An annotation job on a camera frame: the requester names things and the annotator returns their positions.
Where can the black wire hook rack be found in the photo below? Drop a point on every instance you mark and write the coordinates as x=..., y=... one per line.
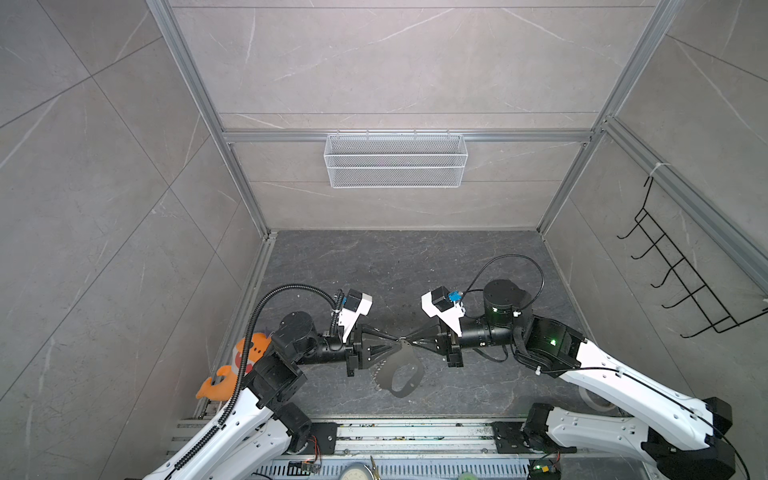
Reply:
x=718, y=318

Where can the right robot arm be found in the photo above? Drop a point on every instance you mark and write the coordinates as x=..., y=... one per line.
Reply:
x=682, y=436

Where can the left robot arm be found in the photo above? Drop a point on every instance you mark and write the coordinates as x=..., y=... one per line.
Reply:
x=259, y=423

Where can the white wire mesh basket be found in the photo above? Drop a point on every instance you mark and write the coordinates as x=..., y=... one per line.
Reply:
x=395, y=160

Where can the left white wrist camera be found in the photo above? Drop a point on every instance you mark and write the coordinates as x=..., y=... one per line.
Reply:
x=354, y=304

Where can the orange plush shark toy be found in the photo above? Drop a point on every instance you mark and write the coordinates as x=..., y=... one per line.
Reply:
x=221, y=386

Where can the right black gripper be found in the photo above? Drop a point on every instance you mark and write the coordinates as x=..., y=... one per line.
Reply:
x=451, y=341

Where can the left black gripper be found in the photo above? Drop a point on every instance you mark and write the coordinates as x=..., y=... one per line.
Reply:
x=359, y=347

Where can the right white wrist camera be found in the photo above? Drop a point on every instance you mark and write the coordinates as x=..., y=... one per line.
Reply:
x=447, y=306

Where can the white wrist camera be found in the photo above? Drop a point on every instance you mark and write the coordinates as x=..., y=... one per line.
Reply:
x=354, y=304
x=447, y=306

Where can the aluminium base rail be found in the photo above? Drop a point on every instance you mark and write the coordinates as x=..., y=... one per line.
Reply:
x=405, y=449

